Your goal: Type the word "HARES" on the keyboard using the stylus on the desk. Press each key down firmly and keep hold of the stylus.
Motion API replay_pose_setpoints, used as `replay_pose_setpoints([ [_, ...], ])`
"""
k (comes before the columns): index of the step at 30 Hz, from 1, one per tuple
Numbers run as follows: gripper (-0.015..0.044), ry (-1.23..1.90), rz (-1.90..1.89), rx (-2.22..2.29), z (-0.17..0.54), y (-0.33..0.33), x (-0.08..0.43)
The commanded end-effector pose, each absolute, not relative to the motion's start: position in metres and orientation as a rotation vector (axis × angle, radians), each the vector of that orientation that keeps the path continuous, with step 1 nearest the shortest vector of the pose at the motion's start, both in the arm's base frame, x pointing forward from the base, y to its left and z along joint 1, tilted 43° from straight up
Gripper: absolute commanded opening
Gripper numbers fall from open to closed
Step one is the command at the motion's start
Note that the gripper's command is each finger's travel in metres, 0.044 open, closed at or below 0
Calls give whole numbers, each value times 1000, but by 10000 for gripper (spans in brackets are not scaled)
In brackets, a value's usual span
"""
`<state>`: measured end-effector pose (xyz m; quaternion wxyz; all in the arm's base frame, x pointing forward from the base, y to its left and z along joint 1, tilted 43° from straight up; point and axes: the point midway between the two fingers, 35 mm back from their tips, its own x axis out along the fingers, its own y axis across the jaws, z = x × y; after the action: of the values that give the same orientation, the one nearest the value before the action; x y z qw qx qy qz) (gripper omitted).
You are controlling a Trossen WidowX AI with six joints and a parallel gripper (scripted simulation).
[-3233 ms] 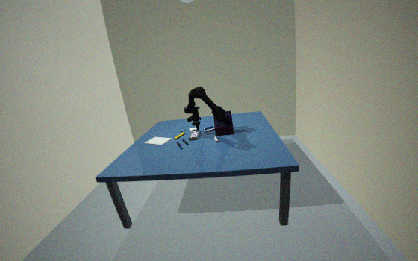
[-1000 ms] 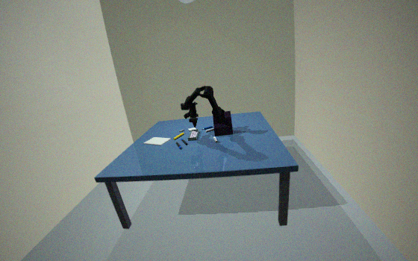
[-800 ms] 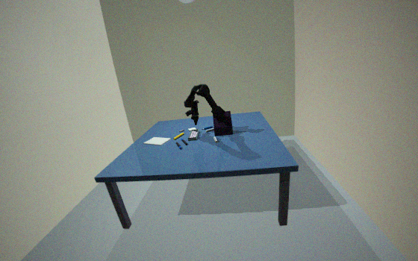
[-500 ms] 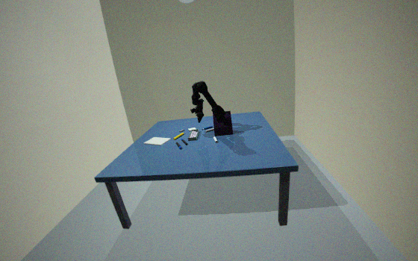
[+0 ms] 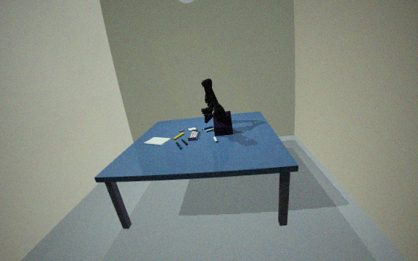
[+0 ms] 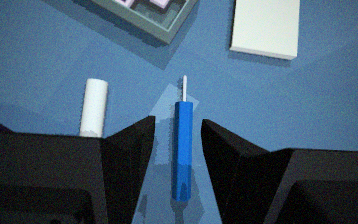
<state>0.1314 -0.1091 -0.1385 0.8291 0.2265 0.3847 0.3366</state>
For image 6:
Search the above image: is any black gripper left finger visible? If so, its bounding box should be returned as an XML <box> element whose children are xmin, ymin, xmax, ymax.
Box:
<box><xmin>0</xmin><ymin>115</ymin><xmax>156</xmax><ymax>224</ymax></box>

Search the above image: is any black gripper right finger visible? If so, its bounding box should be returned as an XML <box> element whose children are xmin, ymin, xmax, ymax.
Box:
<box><xmin>201</xmin><ymin>119</ymin><xmax>358</xmax><ymax>224</ymax></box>

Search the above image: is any blue stylus with white tip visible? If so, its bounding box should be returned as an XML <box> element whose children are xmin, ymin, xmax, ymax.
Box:
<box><xmin>172</xmin><ymin>75</ymin><xmax>193</xmax><ymax>201</ymax></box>

